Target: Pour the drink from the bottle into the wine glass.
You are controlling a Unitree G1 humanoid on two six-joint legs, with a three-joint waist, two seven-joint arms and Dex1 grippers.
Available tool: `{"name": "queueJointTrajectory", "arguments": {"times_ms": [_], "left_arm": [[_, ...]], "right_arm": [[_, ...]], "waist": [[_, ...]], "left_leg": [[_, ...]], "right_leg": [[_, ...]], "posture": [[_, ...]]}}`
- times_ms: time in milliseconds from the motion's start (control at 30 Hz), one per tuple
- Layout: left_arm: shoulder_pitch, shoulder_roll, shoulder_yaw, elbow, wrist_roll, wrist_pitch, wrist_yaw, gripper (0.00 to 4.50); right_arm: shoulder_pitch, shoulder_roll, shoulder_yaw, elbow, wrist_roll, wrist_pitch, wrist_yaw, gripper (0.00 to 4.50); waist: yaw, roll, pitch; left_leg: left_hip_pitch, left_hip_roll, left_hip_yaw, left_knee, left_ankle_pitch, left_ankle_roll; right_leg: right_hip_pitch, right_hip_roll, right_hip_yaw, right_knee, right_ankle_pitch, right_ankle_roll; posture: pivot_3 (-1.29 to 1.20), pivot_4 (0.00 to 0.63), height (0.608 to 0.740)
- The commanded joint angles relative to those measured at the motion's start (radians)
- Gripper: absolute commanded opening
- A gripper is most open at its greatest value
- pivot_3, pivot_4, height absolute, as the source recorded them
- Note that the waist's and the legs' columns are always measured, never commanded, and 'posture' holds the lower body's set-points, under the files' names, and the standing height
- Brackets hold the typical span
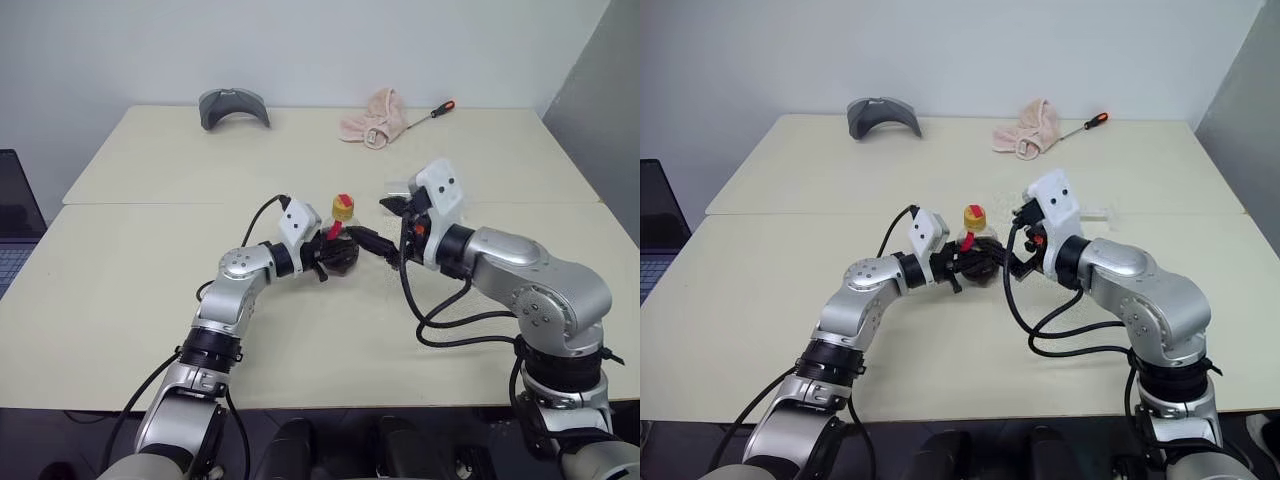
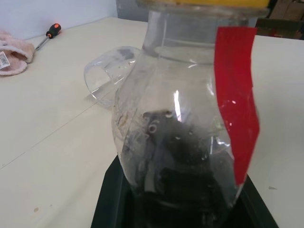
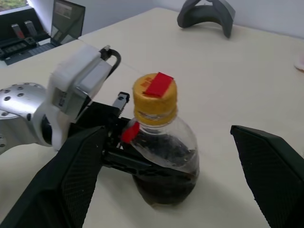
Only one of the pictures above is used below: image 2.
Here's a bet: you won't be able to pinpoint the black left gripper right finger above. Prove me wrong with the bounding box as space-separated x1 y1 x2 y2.
234 174 279 228

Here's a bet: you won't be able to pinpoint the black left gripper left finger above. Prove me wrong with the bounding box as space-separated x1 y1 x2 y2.
91 154 134 228

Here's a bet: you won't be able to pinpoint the clear glass jug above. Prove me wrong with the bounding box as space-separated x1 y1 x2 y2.
84 8 261 228

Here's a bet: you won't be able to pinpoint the pink fluffy cloth with tag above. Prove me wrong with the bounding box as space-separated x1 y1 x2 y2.
0 30 36 76

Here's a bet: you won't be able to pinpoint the orange and black screwdriver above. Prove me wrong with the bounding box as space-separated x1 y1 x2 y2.
35 23 62 51

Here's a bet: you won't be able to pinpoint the dark box with red print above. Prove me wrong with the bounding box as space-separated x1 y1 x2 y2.
255 18 304 40

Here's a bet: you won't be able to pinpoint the brown cardboard boxes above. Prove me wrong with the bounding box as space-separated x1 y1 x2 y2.
267 0 304 22

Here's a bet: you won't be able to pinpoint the yellow jug lid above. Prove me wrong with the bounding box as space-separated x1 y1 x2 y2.
137 0 269 16

